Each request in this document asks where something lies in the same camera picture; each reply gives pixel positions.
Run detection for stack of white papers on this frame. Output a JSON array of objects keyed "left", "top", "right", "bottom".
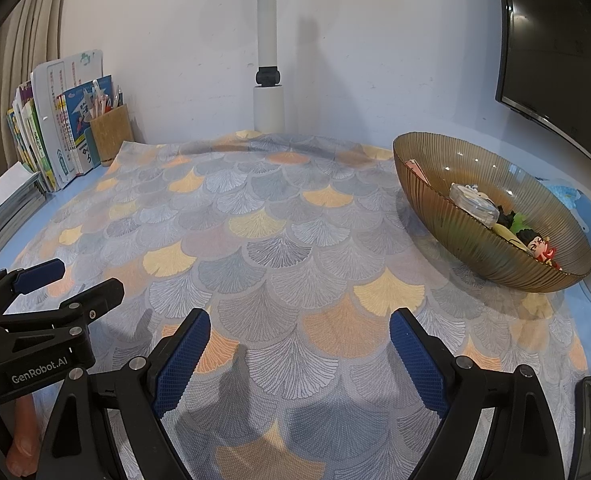
[{"left": 0, "top": 162, "right": 51, "bottom": 267}]

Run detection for beige curtain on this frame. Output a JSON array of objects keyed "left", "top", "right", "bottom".
[{"left": 0, "top": 0, "right": 72, "bottom": 186}]

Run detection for black monitor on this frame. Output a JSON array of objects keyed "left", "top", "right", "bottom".
[{"left": 494, "top": 0, "right": 591, "bottom": 182}]

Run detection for white desk lamp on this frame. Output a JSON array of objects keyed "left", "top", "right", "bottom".
[{"left": 253, "top": 0, "right": 287, "bottom": 134}]

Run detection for row of books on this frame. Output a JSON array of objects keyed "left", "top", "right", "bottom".
[{"left": 6, "top": 49, "right": 114, "bottom": 194}]

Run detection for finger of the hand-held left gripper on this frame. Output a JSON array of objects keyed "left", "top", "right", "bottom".
[
  {"left": 0, "top": 258, "right": 67, "bottom": 322},
  {"left": 0, "top": 278, "right": 125, "bottom": 337}
]

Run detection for pink cartoon box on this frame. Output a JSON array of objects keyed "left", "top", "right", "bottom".
[{"left": 405, "top": 159, "right": 429, "bottom": 184}]

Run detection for amber ribbed glass bowl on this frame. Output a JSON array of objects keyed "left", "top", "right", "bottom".
[{"left": 393, "top": 131, "right": 591, "bottom": 294}]

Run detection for fan-patterned table mat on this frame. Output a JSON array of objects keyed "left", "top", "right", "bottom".
[{"left": 0, "top": 130, "right": 589, "bottom": 480}]

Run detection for wooden pen holder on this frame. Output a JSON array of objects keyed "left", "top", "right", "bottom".
[{"left": 88, "top": 104, "right": 134, "bottom": 167}]

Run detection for person's left hand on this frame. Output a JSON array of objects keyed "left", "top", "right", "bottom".
[{"left": 0, "top": 394, "right": 40, "bottom": 479}]

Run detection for blue bookend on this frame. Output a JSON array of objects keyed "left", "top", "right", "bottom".
[{"left": 84, "top": 127, "right": 101, "bottom": 166}]

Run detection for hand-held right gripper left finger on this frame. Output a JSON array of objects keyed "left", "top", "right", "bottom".
[{"left": 36, "top": 308, "right": 212, "bottom": 480}]

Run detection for black-haired doll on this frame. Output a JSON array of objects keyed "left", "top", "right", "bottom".
[{"left": 514, "top": 227, "right": 564, "bottom": 271}]

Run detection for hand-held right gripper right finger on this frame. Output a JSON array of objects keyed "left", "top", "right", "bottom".
[{"left": 389, "top": 308, "right": 567, "bottom": 480}]

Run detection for bunch of pens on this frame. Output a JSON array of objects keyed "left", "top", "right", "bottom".
[{"left": 83, "top": 79, "right": 126, "bottom": 122}]

